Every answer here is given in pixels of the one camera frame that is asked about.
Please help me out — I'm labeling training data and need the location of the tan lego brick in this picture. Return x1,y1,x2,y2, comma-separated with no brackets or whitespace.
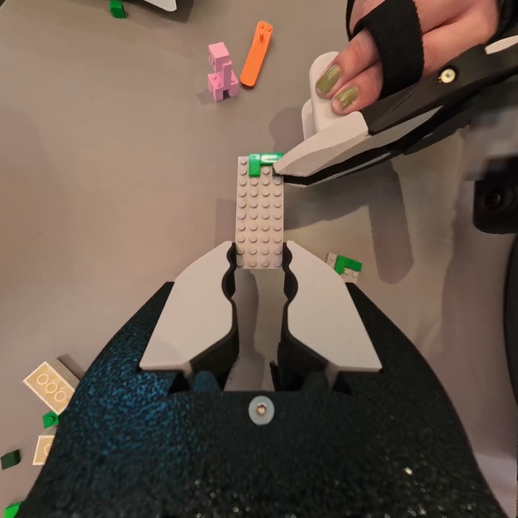
32,429,57,466
23,355,81,415

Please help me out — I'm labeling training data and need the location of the person's right hand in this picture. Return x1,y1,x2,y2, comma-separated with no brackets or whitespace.
315,0,500,115

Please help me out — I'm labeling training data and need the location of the grey studded lego plate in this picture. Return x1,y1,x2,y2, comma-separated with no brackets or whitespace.
235,156,285,270
326,252,362,284

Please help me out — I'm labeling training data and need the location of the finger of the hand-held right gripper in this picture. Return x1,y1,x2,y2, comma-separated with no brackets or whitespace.
274,115,405,178
283,154,405,188

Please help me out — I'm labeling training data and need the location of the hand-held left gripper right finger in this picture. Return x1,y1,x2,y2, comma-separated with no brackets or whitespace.
279,240,384,383

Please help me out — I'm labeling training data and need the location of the pink lego pig figure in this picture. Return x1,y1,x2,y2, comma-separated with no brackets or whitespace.
207,42,240,103

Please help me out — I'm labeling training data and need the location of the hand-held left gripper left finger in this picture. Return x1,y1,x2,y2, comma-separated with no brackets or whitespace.
139,241,239,377

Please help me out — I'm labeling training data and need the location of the orange lego brick separator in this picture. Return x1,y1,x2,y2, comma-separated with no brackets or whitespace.
240,21,274,87

